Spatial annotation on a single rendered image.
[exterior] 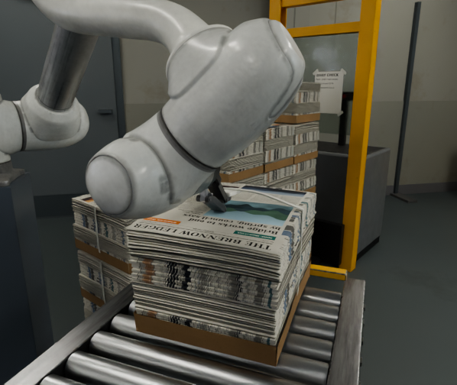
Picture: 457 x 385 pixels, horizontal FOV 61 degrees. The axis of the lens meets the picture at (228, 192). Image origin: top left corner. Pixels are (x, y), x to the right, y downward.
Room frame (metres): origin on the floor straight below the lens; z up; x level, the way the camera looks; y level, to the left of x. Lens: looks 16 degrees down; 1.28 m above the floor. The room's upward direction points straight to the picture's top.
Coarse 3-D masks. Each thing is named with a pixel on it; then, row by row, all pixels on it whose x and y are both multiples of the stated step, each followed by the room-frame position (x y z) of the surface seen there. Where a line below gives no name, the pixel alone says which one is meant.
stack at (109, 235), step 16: (256, 176) 1.90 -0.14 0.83; (272, 176) 2.01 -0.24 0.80; (288, 176) 2.15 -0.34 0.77; (80, 208) 1.47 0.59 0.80; (96, 208) 1.40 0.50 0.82; (80, 224) 1.49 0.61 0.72; (96, 224) 1.39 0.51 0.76; (112, 224) 1.33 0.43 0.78; (128, 224) 1.29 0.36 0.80; (80, 240) 1.50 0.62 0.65; (96, 240) 1.41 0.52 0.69; (112, 240) 1.34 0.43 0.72; (80, 256) 1.50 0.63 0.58; (112, 256) 1.35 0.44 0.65; (128, 256) 1.29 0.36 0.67; (96, 272) 1.43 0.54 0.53; (112, 272) 1.35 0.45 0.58; (96, 288) 1.43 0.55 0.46; (112, 288) 1.36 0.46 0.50
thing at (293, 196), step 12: (240, 192) 0.86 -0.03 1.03; (264, 192) 0.87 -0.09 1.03; (276, 192) 0.87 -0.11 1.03; (288, 192) 0.88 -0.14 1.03; (300, 192) 0.88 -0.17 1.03; (312, 192) 0.90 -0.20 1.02; (300, 204) 0.77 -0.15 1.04; (312, 204) 0.85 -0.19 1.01; (312, 216) 0.84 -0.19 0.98; (312, 228) 0.89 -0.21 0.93; (300, 264) 0.78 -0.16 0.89; (300, 276) 0.78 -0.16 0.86
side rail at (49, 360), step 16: (128, 288) 0.84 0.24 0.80; (112, 304) 0.77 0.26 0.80; (128, 304) 0.77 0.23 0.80; (96, 320) 0.70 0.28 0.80; (64, 336) 0.65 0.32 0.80; (80, 336) 0.65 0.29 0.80; (48, 352) 0.60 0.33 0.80; (64, 352) 0.60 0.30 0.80; (32, 368) 0.56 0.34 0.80; (48, 368) 0.56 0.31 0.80; (64, 368) 0.58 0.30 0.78; (16, 384) 0.53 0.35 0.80; (32, 384) 0.53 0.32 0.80
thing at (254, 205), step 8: (192, 200) 0.80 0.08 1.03; (232, 200) 0.80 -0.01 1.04; (240, 200) 0.80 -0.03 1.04; (248, 200) 0.79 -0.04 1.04; (256, 200) 0.79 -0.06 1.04; (240, 208) 0.74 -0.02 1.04; (248, 208) 0.74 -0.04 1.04; (256, 208) 0.74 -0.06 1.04; (264, 208) 0.74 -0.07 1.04; (272, 208) 0.74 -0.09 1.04; (280, 208) 0.74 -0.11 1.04; (288, 208) 0.75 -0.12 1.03; (304, 208) 0.76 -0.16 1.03; (304, 216) 0.76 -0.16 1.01; (296, 264) 0.71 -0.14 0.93; (296, 272) 0.74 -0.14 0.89; (296, 280) 0.74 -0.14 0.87; (296, 288) 0.74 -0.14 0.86
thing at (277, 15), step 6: (270, 0) 2.94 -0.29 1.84; (276, 0) 2.91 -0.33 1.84; (270, 6) 2.94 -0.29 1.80; (276, 6) 2.90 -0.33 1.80; (270, 12) 2.94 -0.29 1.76; (276, 12) 2.90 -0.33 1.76; (282, 12) 2.96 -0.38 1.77; (270, 18) 2.94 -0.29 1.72; (276, 18) 2.90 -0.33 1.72; (282, 18) 2.96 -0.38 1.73
